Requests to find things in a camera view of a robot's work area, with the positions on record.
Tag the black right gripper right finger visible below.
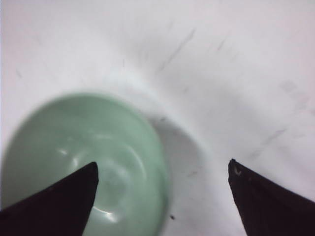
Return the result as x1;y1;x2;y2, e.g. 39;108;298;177
228;159;315;236

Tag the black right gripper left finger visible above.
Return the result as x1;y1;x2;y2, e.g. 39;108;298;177
0;162;98;236

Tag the green bowl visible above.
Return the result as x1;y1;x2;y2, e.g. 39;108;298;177
0;94;170;236

